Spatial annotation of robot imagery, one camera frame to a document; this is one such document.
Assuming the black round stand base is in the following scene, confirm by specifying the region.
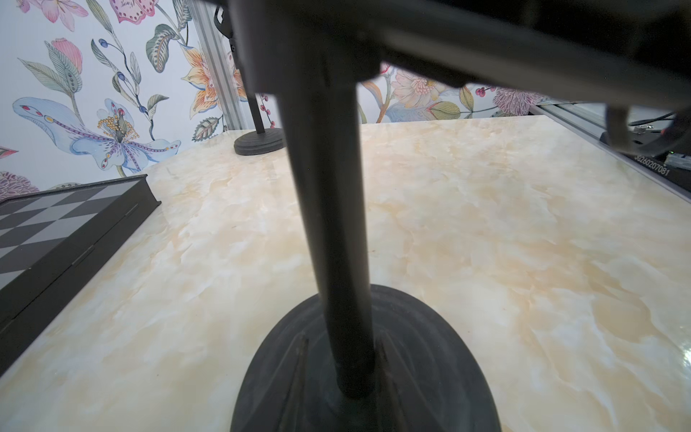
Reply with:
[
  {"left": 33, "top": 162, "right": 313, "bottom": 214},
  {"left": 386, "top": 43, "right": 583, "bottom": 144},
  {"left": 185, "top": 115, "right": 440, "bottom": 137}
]
[{"left": 234, "top": 128, "right": 285, "bottom": 156}]

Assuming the black round disc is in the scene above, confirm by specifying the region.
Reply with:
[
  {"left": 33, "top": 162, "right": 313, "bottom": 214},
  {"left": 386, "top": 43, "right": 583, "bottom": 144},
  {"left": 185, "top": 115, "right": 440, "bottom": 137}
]
[{"left": 231, "top": 285, "right": 500, "bottom": 431}]

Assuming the black white chessboard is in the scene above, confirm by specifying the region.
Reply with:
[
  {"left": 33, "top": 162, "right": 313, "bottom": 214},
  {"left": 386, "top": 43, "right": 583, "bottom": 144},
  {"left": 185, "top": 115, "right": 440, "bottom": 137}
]
[{"left": 1, "top": 175, "right": 160, "bottom": 372}]

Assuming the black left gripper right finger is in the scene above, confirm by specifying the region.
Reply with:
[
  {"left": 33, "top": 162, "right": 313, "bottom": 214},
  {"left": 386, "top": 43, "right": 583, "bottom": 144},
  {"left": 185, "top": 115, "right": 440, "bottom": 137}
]
[{"left": 375, "top": 333, "right": 444, "bottom": 432}]

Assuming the aluminium front rail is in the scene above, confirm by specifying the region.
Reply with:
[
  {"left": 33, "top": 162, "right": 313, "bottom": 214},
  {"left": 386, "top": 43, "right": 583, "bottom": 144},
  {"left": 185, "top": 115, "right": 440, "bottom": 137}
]
[{"left": 529, "top": 101, "right": 690, "bottom": 201}]

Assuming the black microphone stand pole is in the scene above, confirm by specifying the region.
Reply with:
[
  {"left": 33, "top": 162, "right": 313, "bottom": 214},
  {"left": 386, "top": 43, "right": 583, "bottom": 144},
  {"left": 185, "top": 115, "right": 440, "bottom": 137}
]
[{"left": 226, "top": 31, "right": 266, "bottom": 135}]

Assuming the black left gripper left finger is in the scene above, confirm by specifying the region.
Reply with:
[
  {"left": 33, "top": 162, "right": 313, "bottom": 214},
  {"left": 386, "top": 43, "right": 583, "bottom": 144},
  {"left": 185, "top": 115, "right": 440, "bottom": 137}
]
[{"left": 245, "top": 334, "right": 309, "bottom": 431}]

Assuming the right aluminium corner post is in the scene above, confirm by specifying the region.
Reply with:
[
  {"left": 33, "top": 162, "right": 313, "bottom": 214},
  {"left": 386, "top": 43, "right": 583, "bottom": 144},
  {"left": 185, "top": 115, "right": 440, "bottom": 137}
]
[{"left": 188, "top": 0, "right": 248, "bottom": 130}]

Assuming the black microphone clip holder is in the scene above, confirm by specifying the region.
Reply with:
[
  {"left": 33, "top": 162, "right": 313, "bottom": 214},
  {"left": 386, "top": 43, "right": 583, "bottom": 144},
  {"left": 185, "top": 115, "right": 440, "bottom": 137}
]
[{"left": 213, "top": 5, "right": 234, "bottom": 40}]

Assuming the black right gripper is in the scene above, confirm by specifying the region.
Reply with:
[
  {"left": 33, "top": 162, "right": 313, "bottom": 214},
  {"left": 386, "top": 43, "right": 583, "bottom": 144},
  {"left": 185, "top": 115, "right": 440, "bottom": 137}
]
[{"left": 345, "top": 1, "right": 690, "bottom": 109}]

